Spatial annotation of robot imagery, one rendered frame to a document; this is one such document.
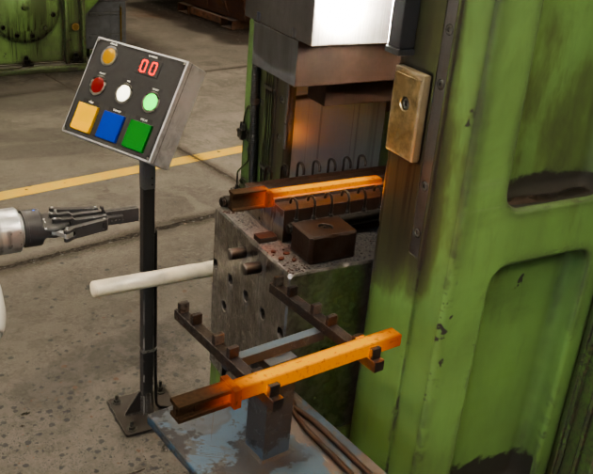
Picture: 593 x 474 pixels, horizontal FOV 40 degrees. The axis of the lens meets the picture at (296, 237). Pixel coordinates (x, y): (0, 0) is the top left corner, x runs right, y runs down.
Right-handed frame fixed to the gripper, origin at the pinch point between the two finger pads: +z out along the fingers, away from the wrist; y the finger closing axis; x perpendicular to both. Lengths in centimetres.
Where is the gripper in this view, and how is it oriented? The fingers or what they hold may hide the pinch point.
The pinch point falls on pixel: (121, 215)
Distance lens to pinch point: 174.6
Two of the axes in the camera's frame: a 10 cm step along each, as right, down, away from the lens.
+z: 8.7, -1.5, 4.7
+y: 4.8, 4.1, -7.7
